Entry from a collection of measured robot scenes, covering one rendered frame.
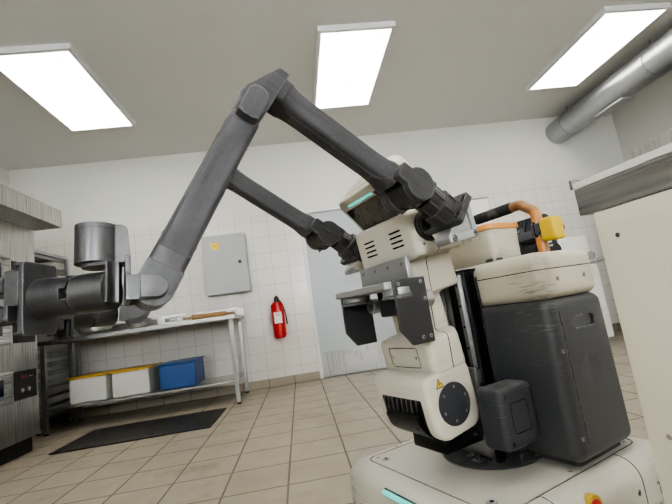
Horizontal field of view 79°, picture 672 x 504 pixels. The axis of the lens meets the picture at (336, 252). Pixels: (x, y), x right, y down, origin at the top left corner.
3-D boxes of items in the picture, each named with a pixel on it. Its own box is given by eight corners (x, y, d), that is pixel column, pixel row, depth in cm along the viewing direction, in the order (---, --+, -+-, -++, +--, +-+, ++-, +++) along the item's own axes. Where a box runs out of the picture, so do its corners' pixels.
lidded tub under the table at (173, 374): (158, 391, 404) (156, 365, 408) (171, 384, 449) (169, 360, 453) (197, 385, 410) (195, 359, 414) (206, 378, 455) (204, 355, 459)
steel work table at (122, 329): (37, 438, 377) (33, 332, 392) (78, 419, 448) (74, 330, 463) (243, 404, 398) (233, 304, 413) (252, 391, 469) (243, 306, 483)
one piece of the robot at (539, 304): (486, 444, 152) (444, 228, 164) (653, 487, 105) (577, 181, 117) (418, 473, 135) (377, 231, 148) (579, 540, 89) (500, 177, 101)
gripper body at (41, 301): (44, 267, 62) (92, 262, 62) (44, 335, 61) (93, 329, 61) (10, 262, 56) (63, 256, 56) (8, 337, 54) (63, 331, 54)
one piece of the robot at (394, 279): (385, 339, 124) (374, 270, 127) (450, 337, 100) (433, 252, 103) (340, 349, 116) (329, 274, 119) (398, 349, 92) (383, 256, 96)
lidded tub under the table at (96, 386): (67, 406, 396) (66, 378, 400) (92, 397, 441) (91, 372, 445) (107, 399, 399) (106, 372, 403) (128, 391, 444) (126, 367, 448)
